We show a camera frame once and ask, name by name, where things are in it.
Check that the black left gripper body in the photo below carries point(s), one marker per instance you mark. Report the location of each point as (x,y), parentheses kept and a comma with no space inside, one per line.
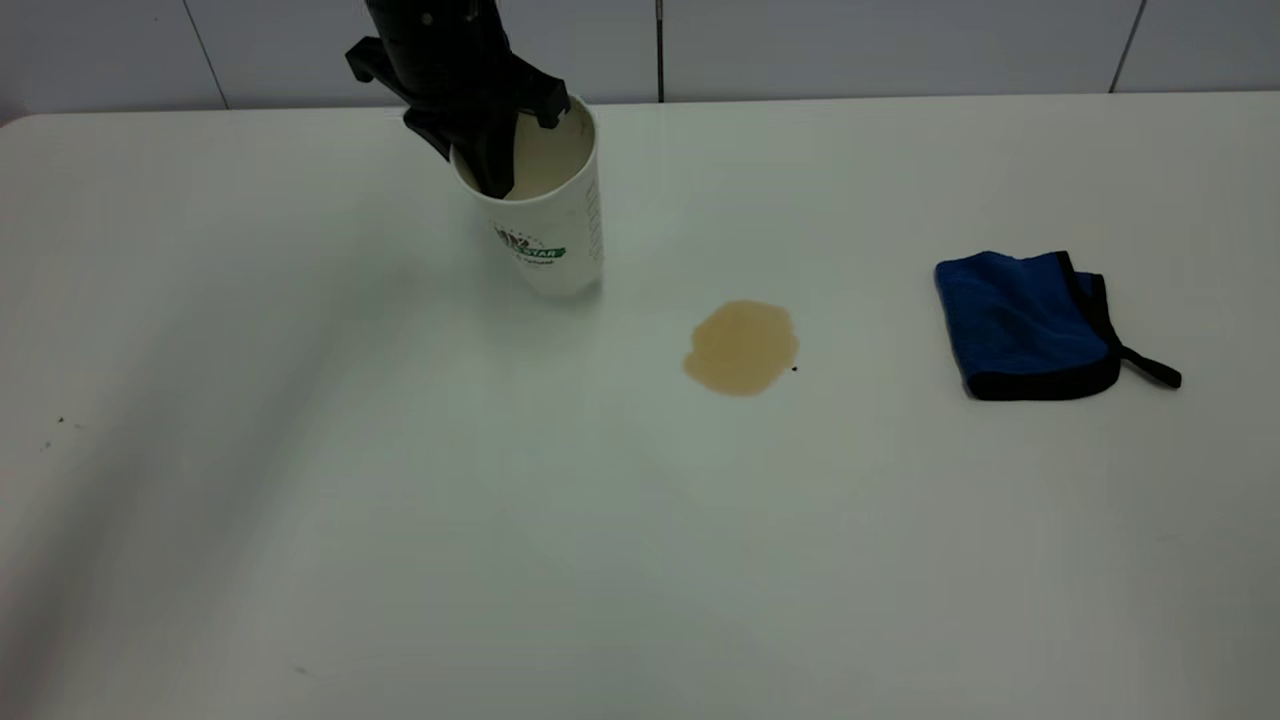
(440,60)

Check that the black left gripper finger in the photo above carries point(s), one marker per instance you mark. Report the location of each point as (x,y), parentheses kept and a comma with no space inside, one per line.
(430,135)
(493,150)

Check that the white paper coffee cup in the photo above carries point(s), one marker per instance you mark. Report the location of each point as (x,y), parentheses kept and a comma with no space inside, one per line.
(550,270)

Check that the blue cloth with black trim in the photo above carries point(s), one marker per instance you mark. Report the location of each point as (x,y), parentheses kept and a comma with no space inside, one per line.
(1020,320)

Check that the brown coffee spill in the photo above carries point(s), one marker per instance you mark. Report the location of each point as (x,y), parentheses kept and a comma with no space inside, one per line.
(742,347)

